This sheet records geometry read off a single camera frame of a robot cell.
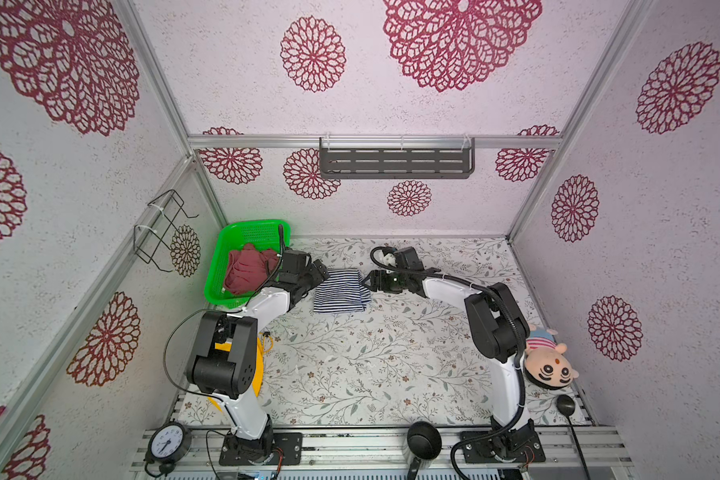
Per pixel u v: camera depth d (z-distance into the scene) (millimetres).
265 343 922
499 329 557
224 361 480
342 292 1003
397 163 922
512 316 575
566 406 795
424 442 743
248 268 1056
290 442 759
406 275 808
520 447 671
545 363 799
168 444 726
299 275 745
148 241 732
